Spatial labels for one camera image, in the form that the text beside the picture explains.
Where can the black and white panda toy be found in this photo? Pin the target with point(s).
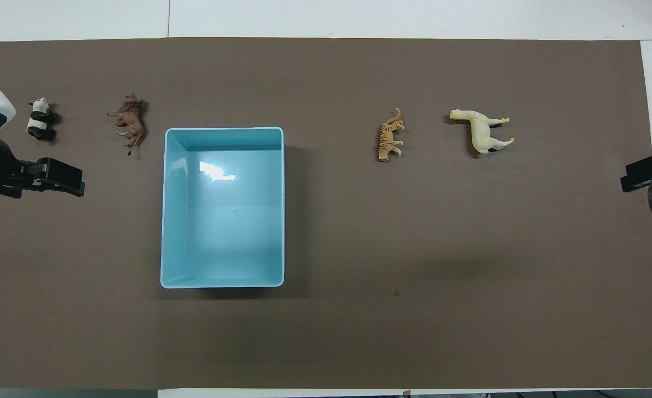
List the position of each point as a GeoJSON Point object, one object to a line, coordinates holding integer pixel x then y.
{"type": "Point", "coordinates": [39, 119]}

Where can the brown lion toy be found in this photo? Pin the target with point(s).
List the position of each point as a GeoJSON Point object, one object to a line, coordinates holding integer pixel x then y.
{"type": "Point", "coordinates": [132, 124]}

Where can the cream horse toy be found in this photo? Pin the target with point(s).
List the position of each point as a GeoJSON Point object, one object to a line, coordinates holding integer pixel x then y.
{"type": "Point", "coordinates": [480, 130]}

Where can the orange striped tiger toy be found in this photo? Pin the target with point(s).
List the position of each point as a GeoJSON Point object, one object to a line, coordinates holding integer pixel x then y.
{"type": "Point", "coordinates": [387, 141]}

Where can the light blue storage box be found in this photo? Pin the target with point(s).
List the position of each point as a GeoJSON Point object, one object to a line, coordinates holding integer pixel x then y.
{"type": "Point", "coordinates": [223, 221]}

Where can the brown table mat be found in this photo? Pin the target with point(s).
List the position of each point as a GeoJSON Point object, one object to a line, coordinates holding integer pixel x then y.
{"type": "Point", "coordinates": [414, 249]}

